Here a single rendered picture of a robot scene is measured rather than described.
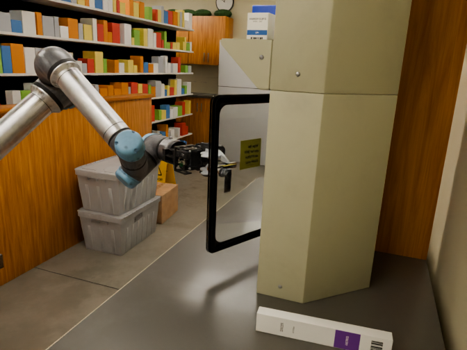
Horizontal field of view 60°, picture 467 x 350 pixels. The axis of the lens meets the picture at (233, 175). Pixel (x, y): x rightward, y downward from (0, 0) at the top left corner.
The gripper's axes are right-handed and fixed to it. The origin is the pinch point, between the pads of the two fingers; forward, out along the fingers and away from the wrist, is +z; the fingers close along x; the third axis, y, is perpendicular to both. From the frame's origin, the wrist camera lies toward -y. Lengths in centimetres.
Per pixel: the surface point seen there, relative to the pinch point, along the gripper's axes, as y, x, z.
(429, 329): -12, -26, 52
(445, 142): -44, 8, 37
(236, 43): 10.1, 30.1, 12.8
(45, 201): -20, -75, -214
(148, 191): -98, -79, -204
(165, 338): 32.3, -26.0, 20.0
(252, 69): 8.4, 25.1, 16.1
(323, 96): 1.5, 20.6, 29.4
